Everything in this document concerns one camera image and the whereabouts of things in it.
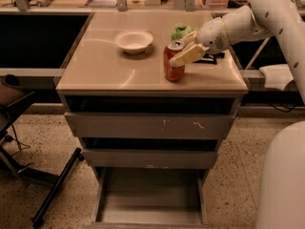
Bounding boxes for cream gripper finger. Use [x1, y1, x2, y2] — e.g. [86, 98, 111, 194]
[182, 31, 198, 45]
[170, 43, 209, 68]

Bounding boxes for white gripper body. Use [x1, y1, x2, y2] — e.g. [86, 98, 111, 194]
[197, 17, 230, 54]

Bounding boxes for red coke can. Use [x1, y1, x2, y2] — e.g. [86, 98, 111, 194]
[163, 40, 185, 82]

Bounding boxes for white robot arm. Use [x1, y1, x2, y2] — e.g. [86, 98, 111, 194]
[169, 0, 305, 101]

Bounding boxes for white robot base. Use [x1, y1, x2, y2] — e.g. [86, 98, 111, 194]
[255, 121, 305, 229]

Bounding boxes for grey drawer cabinet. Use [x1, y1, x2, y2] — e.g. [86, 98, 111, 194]
[54, 10, 251, 229]

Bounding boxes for grey middle drawer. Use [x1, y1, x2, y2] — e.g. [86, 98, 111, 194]
[83, 149, 217, 169]

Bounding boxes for grey top drawer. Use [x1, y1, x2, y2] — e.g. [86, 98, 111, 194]
[65, 113, 234, 139]

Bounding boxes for grey open bottom drawer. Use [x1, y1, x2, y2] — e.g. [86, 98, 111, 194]
[82, 168, 208, 229]

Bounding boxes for green chip bag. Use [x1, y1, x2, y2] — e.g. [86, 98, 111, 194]
[172, 26, 193, 40]

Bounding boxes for black flat packet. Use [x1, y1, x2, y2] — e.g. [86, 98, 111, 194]
[197, 52, 225, 65]

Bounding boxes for white paper bowl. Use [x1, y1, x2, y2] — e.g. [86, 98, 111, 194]
[114, 30, 153, 54]

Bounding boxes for white curved chair part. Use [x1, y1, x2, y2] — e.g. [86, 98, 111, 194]
[259, 64, 294, 91]

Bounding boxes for black chair base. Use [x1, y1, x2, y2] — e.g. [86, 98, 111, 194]
[0, 74, 86, 229]

